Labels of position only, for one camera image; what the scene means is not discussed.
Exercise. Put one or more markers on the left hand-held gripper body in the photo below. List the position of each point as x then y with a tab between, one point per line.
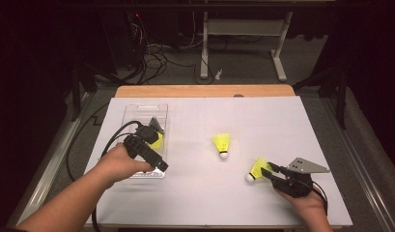
143	146

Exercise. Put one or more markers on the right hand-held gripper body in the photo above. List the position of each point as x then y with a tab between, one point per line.
295	185

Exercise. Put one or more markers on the yellow shuttlecock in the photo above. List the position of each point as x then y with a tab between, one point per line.
158	143
222	143
258	169

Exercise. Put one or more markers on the clear plastic tray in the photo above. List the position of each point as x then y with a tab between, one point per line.
153	111

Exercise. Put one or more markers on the person's right hand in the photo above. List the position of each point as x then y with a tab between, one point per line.
309	208

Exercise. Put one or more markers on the person's left hand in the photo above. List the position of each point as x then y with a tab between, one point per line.
124	166

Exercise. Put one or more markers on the white board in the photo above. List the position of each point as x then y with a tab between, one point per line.
217	199

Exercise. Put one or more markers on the wooden table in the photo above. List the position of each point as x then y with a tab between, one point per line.
185	91

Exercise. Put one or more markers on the dark metal stand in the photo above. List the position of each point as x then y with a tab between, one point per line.
76	96
341	103

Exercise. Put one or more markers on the small white floor object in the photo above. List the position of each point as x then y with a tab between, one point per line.
218	75

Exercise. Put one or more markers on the dark equipment rack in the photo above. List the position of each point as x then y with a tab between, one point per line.
124	38

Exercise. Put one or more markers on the grey metal floor rail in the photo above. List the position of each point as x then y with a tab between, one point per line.
361	167
47	174

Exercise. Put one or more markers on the white metal stand frame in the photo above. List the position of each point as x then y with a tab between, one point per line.
246	27

